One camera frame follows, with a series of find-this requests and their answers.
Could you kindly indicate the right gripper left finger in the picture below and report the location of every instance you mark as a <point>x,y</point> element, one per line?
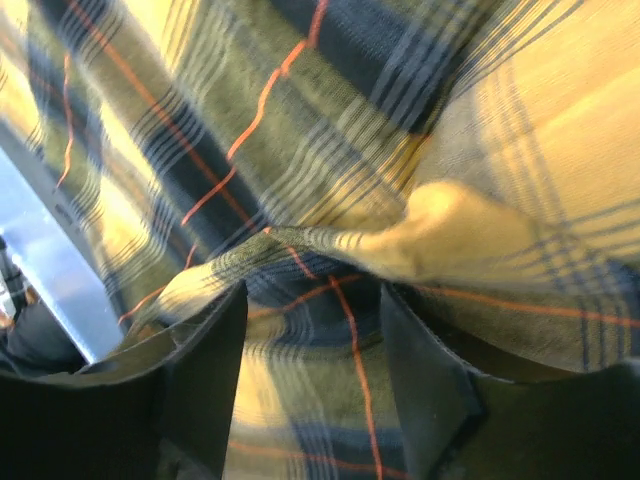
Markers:
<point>111,420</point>

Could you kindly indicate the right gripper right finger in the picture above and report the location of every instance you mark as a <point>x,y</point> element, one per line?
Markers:
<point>470,411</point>

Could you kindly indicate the yellow plaid long sleeve shirt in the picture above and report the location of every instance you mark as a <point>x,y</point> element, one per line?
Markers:
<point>483,155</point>

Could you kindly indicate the aluminium frame rail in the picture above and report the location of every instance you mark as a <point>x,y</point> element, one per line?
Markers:
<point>44,240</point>

